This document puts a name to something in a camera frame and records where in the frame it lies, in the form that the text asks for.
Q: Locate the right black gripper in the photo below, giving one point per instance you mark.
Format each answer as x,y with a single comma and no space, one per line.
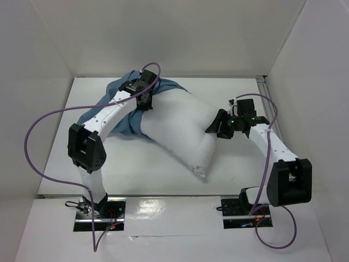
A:
223,123

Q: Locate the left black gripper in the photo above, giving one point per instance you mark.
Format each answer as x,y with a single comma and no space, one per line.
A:
147,106

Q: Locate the blue pillowcase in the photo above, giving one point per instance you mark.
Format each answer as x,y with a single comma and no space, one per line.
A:
116,110

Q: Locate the white pillow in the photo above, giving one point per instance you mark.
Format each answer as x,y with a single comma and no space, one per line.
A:
178,122

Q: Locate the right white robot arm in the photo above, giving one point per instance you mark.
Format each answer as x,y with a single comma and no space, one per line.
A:
286,179

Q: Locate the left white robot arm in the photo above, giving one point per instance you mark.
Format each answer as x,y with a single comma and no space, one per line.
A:
86,141

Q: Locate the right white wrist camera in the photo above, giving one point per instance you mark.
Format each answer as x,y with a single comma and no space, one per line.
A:
233,110

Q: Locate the aluminium rail frame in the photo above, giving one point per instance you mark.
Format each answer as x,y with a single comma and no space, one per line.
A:
268,107

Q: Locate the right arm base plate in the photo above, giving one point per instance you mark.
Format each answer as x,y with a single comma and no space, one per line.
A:
235,217

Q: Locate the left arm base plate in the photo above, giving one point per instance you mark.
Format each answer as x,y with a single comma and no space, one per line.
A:
111,217

